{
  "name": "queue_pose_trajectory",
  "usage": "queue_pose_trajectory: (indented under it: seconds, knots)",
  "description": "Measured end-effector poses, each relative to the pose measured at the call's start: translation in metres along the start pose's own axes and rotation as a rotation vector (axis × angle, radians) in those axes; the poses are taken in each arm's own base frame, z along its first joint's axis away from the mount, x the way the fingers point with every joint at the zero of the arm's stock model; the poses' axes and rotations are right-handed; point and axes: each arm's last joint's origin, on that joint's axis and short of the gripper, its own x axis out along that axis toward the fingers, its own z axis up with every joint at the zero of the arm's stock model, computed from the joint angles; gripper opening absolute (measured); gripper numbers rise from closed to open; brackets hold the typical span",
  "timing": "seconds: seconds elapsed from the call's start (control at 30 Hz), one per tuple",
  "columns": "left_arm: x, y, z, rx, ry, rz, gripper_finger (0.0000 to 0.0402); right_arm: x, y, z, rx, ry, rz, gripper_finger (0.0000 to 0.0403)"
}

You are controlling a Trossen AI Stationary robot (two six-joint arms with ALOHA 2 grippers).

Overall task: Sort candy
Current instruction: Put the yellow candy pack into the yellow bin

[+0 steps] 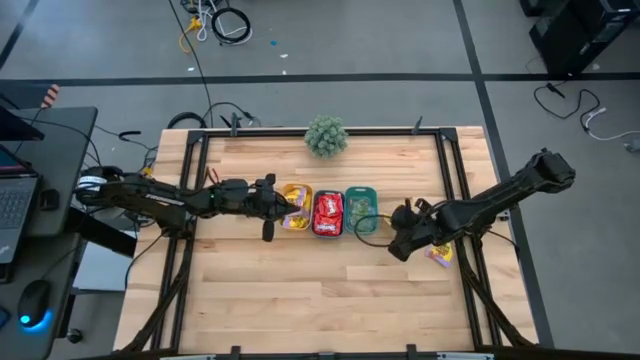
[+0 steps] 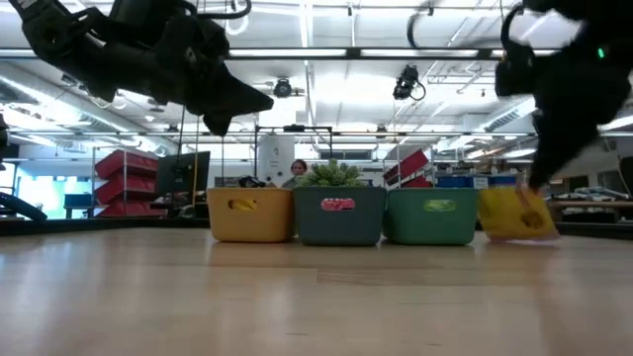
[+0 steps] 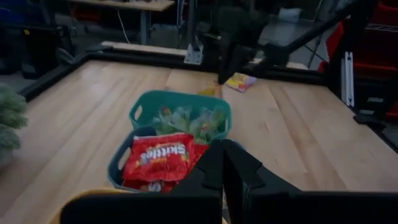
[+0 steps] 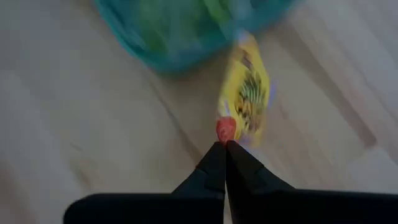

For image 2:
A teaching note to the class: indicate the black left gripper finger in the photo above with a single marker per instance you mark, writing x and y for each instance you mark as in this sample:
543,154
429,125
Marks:
237,96

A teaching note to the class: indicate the yellow Sour Patch candy bag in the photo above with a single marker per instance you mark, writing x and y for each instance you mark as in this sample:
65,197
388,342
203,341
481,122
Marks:
509,215

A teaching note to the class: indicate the red Skittles candy bag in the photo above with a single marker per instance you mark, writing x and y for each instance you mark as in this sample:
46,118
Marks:
338,204

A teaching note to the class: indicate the blue storage bins shelf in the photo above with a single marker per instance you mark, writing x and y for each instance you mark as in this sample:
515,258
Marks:
460,182

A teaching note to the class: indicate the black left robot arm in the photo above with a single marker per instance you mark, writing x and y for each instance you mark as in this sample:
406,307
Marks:
59,44

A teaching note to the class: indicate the yellow plastic bin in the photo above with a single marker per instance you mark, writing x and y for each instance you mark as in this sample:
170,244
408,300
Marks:
267,217

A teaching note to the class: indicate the blue-grey plastic bin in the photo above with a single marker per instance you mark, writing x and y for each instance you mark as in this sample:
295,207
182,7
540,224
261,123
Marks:
311,225

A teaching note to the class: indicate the wooden workbench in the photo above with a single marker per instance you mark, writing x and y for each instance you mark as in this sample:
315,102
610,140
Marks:
593,204

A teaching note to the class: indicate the tilted red bin rack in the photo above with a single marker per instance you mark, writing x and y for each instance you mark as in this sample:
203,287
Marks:
410,165

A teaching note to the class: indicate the black camera on overhead mount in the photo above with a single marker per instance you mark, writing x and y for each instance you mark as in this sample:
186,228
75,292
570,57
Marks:
406,81

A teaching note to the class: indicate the round black ceiling camera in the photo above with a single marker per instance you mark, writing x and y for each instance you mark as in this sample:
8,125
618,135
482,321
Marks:
283,89

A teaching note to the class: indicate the artificial succulent plant in pot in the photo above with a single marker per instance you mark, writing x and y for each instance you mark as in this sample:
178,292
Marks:
330,175

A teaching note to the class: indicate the black background robot arm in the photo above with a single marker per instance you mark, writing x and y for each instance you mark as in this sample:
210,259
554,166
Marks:
251,182

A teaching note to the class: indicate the green plastic bin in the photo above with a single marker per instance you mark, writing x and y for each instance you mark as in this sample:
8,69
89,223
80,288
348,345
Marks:
410,225

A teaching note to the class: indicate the upright red bin rack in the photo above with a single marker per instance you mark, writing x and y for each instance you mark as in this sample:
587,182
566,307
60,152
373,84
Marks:
126,170

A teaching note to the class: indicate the black background monitor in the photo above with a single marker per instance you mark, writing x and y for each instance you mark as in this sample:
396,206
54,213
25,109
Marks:
183,173

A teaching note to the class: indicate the person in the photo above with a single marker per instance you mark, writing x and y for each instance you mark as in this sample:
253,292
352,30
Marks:
298,168

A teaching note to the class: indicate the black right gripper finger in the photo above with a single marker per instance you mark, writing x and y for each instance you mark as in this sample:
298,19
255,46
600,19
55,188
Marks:
554,148

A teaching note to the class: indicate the black overhead crossbar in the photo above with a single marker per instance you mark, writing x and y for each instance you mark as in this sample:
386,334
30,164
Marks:
356,53

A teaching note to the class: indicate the clear green candy bag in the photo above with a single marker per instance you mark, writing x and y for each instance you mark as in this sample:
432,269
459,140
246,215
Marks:
439,205

